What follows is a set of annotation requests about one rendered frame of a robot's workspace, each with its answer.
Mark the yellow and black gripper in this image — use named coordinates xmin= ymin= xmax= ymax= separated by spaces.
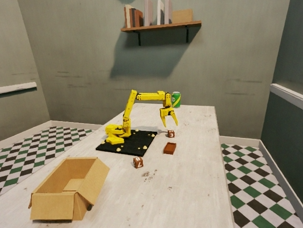
xmin=160 ymin=107 xmax=178 ymax=127

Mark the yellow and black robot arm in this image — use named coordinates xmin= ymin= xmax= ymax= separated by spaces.
xmin=106 ymin=90 xmax=172 ymax=145

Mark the green drink can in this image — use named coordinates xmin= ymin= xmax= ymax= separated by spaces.
xmin=172 ymin=92 xmax=181 ymax=108

